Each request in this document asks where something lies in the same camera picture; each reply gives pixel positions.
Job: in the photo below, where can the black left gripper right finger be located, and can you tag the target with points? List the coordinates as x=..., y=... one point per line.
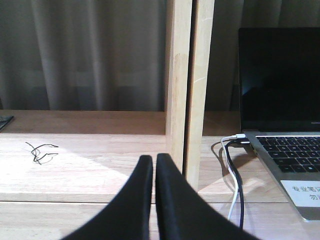
x=182, y=214

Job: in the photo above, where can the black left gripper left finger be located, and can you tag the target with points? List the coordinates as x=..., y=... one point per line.
x=127, y=216

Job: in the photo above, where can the wooden shelf desk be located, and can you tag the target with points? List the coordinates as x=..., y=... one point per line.
x=58, y=168

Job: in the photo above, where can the black keyboard corner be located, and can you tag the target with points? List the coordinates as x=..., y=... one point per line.
x=5, y=120

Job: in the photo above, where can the grey laptop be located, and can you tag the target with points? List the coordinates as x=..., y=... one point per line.
x=279, y=103

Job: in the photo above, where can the grey curtain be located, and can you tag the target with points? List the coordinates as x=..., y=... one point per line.
x=110, y=54

